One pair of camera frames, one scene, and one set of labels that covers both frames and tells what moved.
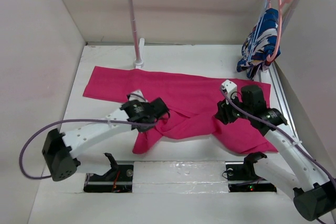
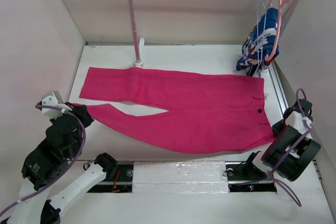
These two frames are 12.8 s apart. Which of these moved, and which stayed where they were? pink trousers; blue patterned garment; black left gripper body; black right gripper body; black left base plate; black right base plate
Moved: pink trousers; black left gripper body; black right gripper body
Stayed: black right base plate; black left base plate; blue patterned garment
